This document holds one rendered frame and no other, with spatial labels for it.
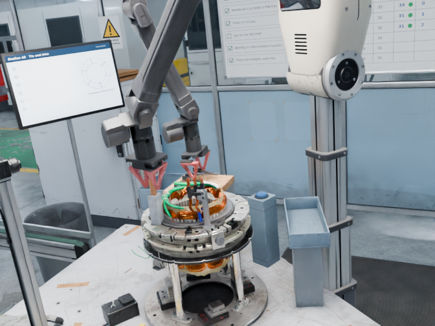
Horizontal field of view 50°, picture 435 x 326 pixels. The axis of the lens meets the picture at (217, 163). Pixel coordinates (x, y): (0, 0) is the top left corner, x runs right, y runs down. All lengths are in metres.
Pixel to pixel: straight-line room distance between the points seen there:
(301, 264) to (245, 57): 2.40
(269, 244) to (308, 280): 0.26
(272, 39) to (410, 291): 1.90
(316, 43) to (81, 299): 1.11
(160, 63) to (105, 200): 2.90
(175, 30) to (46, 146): 3.17
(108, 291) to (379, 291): 1.75
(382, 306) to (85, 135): 2.46
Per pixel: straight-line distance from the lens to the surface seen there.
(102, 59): 2.37
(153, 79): 1.13
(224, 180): 1.69
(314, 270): 1.43
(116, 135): 1.20
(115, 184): 3.81
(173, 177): 1.83
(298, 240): 1.29
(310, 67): 1.46
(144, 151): 1.24
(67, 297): 1.72
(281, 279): 1.62
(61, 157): 4.08
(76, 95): 2.30
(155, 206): 1.31
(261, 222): 1.61
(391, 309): 2.83
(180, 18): 1.07
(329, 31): 1.40
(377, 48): 3.35
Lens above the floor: 1.66
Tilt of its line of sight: 18 degrees down
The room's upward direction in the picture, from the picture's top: 6 degrees counter-clockwise
